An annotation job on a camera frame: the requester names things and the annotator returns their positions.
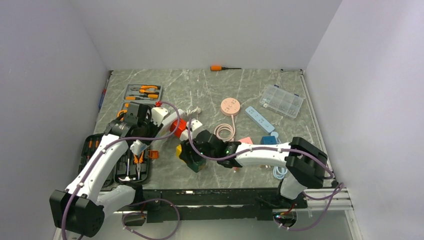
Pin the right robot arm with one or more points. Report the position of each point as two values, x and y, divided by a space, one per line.
306 164

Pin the orange handled screwdriver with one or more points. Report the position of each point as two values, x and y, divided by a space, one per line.
218 68

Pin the pink cube adapter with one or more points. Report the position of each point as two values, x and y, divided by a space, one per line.
246 140

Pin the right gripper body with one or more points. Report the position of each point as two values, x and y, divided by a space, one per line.
211 153

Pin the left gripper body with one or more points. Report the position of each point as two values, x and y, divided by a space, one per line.
149 128

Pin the dark blue cube adapter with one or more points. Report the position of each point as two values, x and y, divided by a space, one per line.
269 140

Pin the clear plastic screw box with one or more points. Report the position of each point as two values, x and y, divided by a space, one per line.
281 101

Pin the green cube adapter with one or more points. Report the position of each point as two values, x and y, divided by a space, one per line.
194 161

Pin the grey tool tray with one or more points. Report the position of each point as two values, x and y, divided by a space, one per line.
147 94

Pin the red cube adapter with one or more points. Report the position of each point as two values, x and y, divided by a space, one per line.
178 127

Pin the orange pliers in case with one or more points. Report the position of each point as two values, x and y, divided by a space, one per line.
138 159

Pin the white power strip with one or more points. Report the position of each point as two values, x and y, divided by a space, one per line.
138 146

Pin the blue red pen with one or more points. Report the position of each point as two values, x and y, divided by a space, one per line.
102 96

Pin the white cube adapter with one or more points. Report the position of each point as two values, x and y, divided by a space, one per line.
192 129

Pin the pink round socket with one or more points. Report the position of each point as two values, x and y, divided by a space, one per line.
230 106

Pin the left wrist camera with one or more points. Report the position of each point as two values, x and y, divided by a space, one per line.
158 114

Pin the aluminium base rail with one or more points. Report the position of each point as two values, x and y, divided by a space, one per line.
262 204

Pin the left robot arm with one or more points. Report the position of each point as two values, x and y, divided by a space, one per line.
92 179

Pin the black tool case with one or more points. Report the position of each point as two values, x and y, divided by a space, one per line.
124 169

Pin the light blue power strip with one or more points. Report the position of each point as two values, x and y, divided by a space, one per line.
256 117

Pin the yellow cube adapter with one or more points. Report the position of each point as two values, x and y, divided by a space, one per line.
178 150

